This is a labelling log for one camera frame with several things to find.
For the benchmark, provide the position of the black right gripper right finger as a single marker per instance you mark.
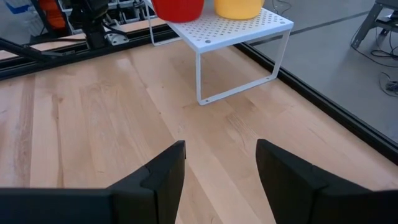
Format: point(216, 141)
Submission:
point(295, 199)

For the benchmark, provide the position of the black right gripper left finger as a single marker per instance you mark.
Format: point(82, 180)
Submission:
point(140, 202)

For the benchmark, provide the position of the red plastic mini bowl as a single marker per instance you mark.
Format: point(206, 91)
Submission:
point(177, 11)

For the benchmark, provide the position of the yellow plastic mini bowl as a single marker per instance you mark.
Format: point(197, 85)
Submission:
point(237, 9)

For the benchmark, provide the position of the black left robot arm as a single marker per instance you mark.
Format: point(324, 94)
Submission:
point(90, 18)

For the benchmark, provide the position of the white perforated metal shelf riser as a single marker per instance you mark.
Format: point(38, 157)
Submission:
point(233, 29)

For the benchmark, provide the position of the grey steel workbench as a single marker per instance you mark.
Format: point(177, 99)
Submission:
point(388, 24)

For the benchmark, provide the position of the orange and black stand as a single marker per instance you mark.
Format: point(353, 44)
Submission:
point(53, 14)

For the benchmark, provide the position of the white and blue bucket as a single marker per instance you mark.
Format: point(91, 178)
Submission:
point(15, 7)

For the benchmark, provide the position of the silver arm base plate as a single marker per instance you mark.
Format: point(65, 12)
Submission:
point(117, 39)

